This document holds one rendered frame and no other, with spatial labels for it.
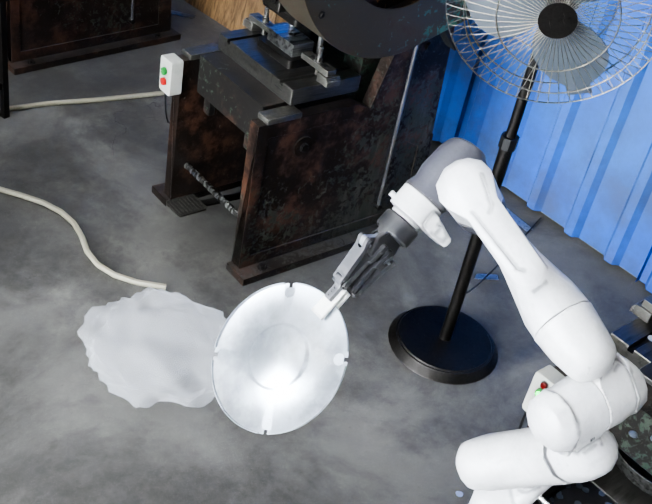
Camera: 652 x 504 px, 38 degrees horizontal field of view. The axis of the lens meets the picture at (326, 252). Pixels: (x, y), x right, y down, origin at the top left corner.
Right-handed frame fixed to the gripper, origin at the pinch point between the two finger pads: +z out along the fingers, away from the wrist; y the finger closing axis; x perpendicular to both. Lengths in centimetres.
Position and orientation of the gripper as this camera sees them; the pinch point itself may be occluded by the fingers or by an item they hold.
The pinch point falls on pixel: (331, 302)
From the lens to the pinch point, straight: 177.1
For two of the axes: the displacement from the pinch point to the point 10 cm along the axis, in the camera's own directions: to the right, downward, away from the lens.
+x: 6.0, 5.6, -5.7
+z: -6.7, 7.5, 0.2
